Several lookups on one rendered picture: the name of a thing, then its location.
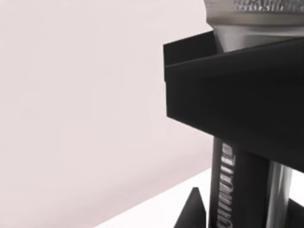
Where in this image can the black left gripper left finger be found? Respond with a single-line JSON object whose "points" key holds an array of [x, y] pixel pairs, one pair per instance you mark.
{"points": [[193, 213]]}

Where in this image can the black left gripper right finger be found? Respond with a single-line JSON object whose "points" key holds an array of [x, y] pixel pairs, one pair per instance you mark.
{"points": [[297, 216]]}

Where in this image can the black tool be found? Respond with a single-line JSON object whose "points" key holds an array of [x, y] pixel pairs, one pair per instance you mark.
{"points": [[249, 190]]}

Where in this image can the black square tray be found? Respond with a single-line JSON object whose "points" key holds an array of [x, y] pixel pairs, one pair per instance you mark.
{"points": [[225, 90]]}

